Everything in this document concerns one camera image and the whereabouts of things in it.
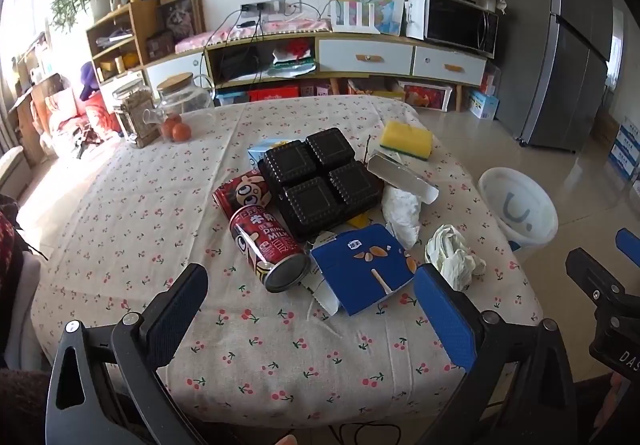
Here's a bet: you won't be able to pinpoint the stack of white blue cartons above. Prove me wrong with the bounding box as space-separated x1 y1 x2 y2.
607 125 640 182

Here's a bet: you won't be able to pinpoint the pink patterned mat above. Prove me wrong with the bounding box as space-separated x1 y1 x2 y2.
175 17 333 53

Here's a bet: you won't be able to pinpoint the glass jar with wooden frame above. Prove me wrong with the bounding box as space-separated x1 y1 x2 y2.
111 77 162 149

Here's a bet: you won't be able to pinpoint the framed raccoon picture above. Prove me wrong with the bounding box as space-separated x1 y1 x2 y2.
157 0 206 46

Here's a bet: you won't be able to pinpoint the light blue milk carton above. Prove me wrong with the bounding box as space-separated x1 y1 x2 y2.
247 137 301 166

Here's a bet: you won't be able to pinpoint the cherry print tablecloth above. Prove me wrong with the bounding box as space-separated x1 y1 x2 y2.
30 95 546 429

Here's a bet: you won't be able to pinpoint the black plastic tray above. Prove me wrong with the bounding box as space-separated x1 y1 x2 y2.
259 127 386 242

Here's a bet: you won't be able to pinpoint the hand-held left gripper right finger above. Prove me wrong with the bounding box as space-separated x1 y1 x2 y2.
413 264 593 445

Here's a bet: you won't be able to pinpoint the brown woven box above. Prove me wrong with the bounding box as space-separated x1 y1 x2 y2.
146 31 176 66

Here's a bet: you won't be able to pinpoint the red cushion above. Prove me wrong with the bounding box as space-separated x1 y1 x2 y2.
82 95 123 138

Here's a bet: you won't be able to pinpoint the white slotted rack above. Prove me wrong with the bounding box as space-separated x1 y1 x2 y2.
331 0 382 34

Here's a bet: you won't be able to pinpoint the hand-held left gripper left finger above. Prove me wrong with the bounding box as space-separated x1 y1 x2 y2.
46 263 210 445

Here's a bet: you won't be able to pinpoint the clear storage box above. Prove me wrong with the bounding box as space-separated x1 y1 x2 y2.
397 80 454 112

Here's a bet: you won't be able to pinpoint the white and blue box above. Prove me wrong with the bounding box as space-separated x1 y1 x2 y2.
467 89 501 120

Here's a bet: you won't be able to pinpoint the red gift box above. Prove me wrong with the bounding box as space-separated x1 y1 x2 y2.
248 86 301 102

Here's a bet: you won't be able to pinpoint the black microwave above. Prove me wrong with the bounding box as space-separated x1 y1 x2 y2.
424 0 501 58

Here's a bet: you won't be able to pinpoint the grey refrigerator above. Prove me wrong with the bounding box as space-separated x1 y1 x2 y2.
487 0 615 154

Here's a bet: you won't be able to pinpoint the purple cloth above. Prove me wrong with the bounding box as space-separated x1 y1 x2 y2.
79 61 104 102

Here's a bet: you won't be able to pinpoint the foil-lined carton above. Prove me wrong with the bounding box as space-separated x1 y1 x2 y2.
366 150 440 206

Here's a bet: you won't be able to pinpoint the red cartoon drink can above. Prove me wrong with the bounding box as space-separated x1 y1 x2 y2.
229 205 312 294
212 169 273 222

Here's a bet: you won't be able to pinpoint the brown cardboard box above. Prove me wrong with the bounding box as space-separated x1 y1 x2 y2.
592 112 621 146

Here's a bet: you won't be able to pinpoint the red and green cloths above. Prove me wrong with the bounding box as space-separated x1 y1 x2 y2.
267 40 319 76

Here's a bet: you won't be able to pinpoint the white and wood cabinet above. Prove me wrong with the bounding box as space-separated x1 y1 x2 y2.
145 27 488 113

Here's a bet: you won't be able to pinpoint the map print bag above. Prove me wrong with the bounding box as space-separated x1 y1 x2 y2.
329 0 406 36

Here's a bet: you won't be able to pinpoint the white paper bag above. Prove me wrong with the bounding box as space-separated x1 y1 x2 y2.
404 0 431 40

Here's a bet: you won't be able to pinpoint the yellow sponge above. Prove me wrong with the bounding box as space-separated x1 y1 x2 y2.
379 121 434 162

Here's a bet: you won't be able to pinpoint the pink patterned boxes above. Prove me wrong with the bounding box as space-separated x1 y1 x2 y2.
300 80 333 98

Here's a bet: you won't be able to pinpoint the white plastic bag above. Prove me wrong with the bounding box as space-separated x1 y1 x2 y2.
381 185 422 250

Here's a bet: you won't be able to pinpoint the wooden shelf unit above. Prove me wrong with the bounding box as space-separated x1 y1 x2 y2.
85 0 161 86

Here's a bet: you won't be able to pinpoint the blue snack box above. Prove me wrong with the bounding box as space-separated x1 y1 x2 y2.
309 224 420 317

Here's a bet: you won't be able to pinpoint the white tissue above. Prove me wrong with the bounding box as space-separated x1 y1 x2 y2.
424 224 487 292

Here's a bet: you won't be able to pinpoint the glass jar with tomatoes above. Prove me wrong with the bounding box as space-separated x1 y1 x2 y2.
144 73 216 136

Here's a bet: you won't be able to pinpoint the white plastic bin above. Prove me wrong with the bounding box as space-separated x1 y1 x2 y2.
477 167 559 252

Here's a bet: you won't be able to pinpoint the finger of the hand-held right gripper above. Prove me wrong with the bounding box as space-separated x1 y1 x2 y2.
615 228 640 272
565 247 627 310

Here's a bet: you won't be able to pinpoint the printed snack carton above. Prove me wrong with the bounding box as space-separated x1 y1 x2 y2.
347 79 401 100

